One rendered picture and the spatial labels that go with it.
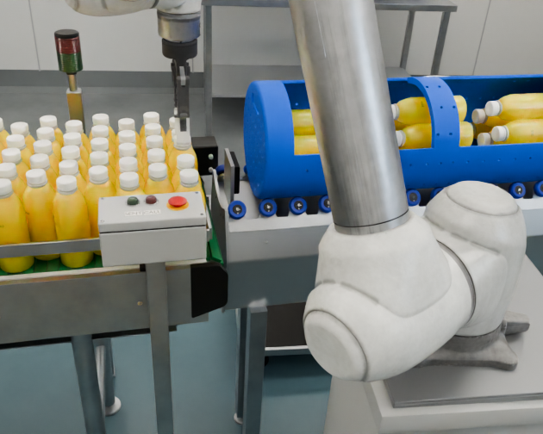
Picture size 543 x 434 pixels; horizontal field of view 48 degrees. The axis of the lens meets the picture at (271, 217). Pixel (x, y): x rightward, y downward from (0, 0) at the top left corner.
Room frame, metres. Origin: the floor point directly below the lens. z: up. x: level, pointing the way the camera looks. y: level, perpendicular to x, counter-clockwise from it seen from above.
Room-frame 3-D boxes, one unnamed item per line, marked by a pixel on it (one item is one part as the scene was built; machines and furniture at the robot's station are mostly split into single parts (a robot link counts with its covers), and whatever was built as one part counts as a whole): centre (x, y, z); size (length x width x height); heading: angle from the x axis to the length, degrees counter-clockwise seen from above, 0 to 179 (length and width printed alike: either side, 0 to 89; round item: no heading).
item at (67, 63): (1.58, 0.57, 1.18); 0.06 x 0.06 x 0.05
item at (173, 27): (1.28, 0.22, 1.38); 0.09 x 0.09 x 0.06
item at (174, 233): (0.99, 0.23, 1.05); 0.20 x 0.10 x 0.10; 104
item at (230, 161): (1.33, 0.10, 0.99); 0.10 x 0.02 x 0.12; 14
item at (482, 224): (0.78, -0.30, 1.18); 0.18 x 0.16 x 0.22; 134
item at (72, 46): (1.58, 0.57, 1.23); 0.06 x 0.06 x 0.04
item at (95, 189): (1.13, 0.37, 0.99); 0.07 x 0.07 x 0.19
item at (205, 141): (1.51, 0.20, 0.95); 0.10 x 0.07 x 0.10; 14
